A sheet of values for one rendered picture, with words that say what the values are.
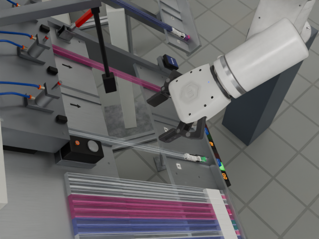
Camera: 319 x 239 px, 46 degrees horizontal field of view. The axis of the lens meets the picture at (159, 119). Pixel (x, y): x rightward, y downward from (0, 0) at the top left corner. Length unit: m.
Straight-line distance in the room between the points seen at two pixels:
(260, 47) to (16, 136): 0.44
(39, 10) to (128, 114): 1.32
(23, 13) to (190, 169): 0.61
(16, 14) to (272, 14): 0.48
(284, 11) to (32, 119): 0.51
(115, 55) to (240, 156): 1.06
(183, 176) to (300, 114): 1.27
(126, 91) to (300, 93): 1.01
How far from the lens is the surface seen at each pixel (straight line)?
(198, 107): 0.72
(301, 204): 1.92
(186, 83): 0.76
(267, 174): 1.93
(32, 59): 0.73
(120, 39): 1.42
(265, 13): 0.80
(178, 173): 0.95
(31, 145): 0.66
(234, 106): 1.81
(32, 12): 0.56
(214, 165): 1.09
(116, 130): 1.96
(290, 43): 0.70
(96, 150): 0.70
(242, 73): 0.71
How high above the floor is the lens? 1.72
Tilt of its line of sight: 60 degrees down
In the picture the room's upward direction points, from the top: straight up
